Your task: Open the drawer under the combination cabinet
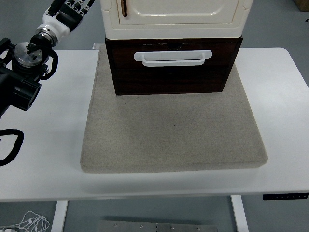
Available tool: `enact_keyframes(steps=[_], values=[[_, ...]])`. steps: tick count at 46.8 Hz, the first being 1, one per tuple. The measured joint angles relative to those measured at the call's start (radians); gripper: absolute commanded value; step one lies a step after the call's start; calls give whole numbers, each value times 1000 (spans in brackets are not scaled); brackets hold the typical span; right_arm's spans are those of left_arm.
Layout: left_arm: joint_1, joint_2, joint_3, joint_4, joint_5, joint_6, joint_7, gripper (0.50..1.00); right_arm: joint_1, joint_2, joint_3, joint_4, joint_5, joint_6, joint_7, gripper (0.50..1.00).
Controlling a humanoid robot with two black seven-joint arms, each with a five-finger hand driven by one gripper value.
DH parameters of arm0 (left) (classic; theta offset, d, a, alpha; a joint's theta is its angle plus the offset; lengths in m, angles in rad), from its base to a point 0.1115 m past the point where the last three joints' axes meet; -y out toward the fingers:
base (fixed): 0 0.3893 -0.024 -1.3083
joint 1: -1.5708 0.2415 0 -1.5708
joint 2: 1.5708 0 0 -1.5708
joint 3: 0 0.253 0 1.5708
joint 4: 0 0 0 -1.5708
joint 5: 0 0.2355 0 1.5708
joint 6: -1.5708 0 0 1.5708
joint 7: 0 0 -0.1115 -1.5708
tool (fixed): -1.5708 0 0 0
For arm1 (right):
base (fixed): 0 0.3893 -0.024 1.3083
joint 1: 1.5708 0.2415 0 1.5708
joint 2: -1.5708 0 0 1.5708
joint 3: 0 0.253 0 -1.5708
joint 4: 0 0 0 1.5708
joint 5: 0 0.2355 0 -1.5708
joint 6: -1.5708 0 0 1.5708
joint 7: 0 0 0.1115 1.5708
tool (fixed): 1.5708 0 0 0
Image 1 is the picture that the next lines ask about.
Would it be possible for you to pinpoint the brown cardboard box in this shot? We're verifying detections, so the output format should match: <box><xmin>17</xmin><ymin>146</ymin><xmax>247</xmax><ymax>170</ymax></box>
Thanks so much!
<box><xmin>294</xmin><ymin>0</ymin><xmax>309</xmax><ymax>12</ymax></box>

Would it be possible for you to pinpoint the grey metal plate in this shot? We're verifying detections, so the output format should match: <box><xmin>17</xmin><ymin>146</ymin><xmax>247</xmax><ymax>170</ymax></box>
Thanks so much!
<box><xmin>98</xmin><ymin>219</ymin><xmax>219</xmax><ymax>232</ymax></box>

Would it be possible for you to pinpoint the white table leg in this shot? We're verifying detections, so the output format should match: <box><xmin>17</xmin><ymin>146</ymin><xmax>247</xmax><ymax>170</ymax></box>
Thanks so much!
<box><xmin>230</xmin><ymin>195</ymin><xmax>249</xmax><ymax>232</ymax></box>
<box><xmin>51</xmin><ymin>200</ymin><xmax>70</xmax><ymax>232</ymax></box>

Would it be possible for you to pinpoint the cream plastic cabinet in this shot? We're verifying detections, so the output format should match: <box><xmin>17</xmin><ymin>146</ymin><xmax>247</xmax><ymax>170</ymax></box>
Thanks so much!
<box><xmin>100</xmin><ymin>0</ymin><xmax>253</xmax><ymax>41</ymax></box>

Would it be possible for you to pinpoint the black table control panel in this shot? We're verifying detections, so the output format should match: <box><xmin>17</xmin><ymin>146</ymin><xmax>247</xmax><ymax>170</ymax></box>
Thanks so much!
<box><xmin>262</xmin><ymin>192</ymin><xmax>309</xmax><ymax>201</ymax></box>

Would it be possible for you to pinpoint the white cable bundle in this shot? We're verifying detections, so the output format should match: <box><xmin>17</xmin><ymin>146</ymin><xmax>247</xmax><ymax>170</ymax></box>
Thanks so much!
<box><xmin>0</xmin><ymin>210</ymin><xmax>50</xmax><ymax>232</ymax></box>

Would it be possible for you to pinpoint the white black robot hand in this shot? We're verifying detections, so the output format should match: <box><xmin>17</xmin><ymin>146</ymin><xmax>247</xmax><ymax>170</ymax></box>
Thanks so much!
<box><xmin>42</xmin><ymin>0</ymin><xmax>95</xmax><ymax>37</ymax></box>

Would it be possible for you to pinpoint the dark drawer with white handle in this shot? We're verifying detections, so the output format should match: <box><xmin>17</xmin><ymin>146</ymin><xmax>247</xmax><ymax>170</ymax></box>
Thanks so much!
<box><xmin>110</xmin><ymin>41</ymin><xmax>239</xmax><ymax>94</ymax></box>

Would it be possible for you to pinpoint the beige fabric mat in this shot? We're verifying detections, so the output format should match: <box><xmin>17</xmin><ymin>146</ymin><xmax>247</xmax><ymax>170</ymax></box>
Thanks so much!
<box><xmin>80</xmin><ymin>47</ymin><xmax>268</xmax><ymax>174</ymax></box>

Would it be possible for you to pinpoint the dark wooden drawer housing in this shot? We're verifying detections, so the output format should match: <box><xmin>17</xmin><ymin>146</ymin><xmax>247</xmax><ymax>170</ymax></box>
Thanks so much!
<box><xmin>105</xmin><ymin>36</ymin><xmax>243</xmax><ymax>96</ymax></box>

